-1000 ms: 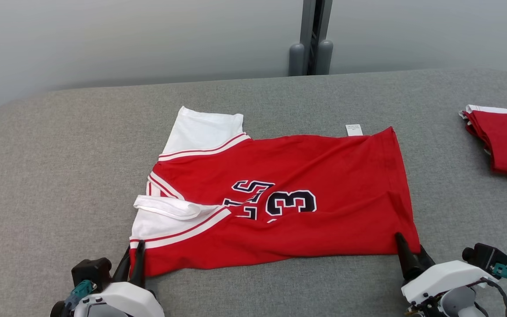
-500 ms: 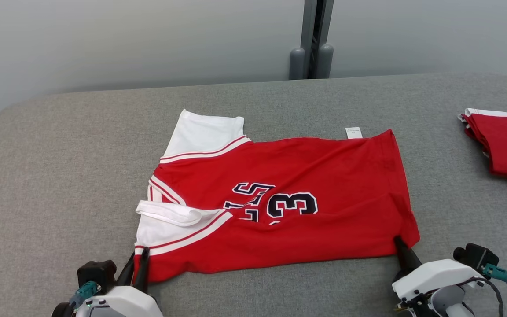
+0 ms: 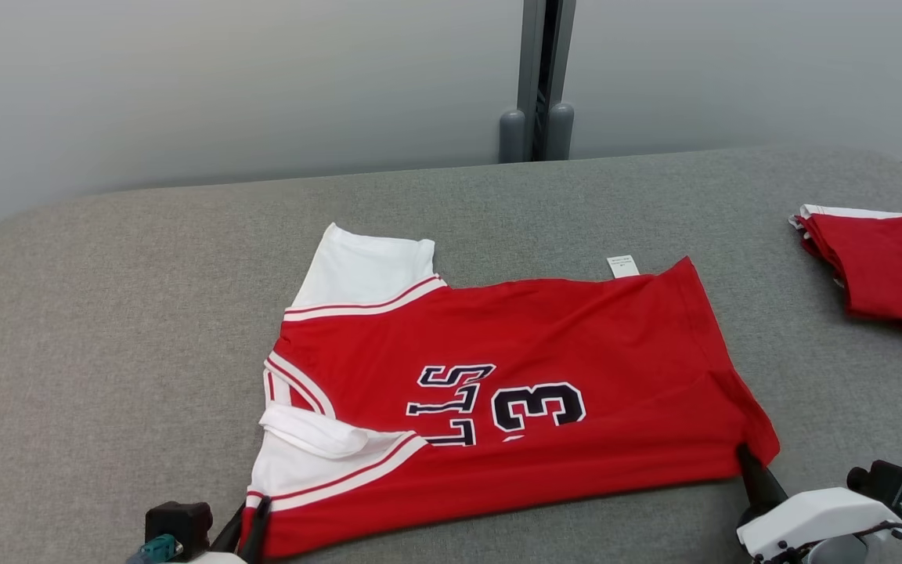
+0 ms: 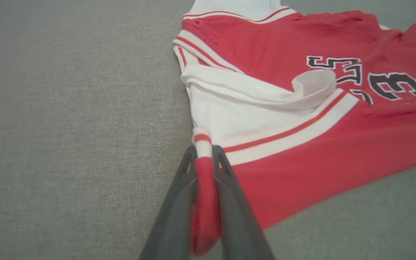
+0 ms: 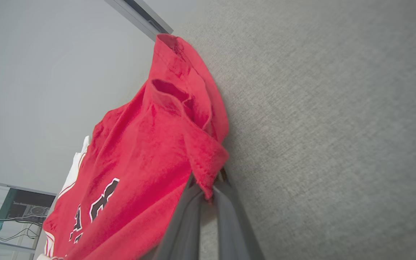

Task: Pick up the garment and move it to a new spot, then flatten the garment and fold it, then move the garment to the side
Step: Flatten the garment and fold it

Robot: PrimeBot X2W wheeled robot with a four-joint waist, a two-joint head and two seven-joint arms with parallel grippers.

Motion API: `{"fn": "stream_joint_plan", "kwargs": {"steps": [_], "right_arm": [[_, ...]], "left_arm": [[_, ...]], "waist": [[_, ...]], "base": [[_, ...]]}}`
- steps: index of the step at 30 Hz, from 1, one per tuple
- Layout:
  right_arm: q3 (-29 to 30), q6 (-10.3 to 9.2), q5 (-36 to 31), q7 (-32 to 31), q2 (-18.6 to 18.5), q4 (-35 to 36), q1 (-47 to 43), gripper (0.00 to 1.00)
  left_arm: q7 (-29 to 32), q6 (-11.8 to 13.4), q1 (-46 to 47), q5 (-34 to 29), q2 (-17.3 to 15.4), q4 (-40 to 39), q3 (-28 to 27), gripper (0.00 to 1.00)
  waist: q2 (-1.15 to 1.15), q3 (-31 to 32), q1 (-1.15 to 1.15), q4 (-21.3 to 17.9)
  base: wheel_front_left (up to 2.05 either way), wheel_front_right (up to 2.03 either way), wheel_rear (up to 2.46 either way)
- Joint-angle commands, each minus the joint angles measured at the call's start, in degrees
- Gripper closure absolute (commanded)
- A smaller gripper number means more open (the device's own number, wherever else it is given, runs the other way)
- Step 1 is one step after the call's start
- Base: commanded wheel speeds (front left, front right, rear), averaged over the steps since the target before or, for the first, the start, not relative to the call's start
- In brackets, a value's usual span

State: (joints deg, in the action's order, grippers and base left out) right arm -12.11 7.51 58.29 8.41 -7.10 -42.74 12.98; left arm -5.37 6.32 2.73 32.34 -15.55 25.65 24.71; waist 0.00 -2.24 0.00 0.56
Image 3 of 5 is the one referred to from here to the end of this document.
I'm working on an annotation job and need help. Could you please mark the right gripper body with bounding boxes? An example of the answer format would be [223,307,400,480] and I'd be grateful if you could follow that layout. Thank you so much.
[735,486,902,564]

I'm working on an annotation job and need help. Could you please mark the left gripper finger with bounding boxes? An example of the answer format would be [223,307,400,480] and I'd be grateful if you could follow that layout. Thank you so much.
[242,495,273,562]
[211,501,248,557]

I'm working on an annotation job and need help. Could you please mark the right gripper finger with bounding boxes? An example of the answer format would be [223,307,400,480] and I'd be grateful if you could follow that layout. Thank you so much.
[735,443,790,524]

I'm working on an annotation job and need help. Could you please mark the red and white basketball jersey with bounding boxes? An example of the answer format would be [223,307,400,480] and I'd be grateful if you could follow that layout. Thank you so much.
[241,223,781,559]

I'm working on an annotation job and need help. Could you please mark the red shorts with white trim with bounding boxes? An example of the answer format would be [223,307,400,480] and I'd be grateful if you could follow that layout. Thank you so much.
[789,204,902,338]

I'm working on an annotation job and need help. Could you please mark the teal left camera connector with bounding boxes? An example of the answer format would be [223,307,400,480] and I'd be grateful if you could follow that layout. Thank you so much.
[126,534,184,564]

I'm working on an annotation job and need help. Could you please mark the grey cylindrical post foot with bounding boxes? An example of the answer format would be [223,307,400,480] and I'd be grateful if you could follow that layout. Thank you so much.
[547,102,575,161]

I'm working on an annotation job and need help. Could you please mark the grey vertical post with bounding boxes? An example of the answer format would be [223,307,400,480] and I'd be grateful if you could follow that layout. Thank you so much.
[498,108,528,164]

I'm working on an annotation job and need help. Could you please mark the grey partition post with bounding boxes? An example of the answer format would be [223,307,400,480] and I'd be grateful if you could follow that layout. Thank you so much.
[518,0,577,161]

